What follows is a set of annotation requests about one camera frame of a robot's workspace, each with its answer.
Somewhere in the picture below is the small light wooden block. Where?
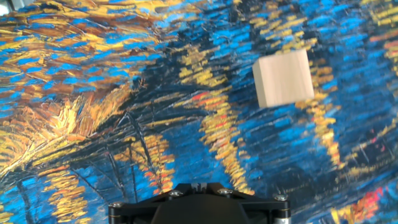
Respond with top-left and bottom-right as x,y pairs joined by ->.
251,49 -> 315,109

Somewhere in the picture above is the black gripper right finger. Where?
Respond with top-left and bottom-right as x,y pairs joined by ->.
198,182 -> 292,224

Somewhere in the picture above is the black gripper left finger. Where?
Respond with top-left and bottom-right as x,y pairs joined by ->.
108,182 -> 200,224

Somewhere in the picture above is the starry night painting cloth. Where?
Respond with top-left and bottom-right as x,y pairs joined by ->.
0,0 -> 398,224

